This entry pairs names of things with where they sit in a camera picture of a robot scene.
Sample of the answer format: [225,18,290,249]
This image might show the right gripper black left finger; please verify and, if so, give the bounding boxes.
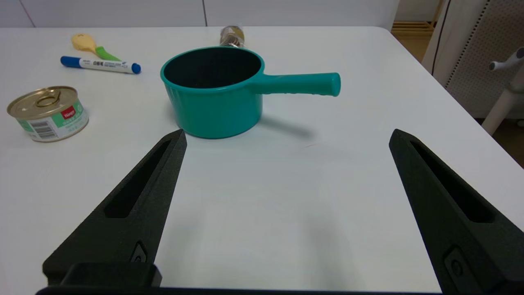
[43,129,187,287]

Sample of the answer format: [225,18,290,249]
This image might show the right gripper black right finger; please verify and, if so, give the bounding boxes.
[389,129,524,295]

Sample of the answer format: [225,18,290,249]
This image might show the gold-lidded tin can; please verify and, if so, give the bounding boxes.
[7,86,89,143]

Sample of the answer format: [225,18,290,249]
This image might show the white side table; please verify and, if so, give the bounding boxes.
[482,70,524,136]

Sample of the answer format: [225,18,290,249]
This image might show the teal saucepan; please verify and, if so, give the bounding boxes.
[160,45,341,139]

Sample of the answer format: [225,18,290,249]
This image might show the blue and white marker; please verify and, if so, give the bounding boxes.
[61,56,142,75]

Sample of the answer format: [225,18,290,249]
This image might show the white pegboard panel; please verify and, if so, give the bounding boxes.
[422,0,524,119]

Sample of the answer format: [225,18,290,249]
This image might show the yellow and green toy spoon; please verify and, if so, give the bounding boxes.
[71,33,122,61]

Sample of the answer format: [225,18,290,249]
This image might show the wooden rack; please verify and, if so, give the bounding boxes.
[392,0,445,36]

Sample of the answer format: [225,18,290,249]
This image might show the wrapped chocolate balls pack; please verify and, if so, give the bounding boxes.
[219,25,245,48]

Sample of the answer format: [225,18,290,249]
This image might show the white table crank handle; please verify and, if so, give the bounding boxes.
[489,46,524,71]

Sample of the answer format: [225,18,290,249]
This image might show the black power cable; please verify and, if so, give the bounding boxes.
[432,0,451,75]

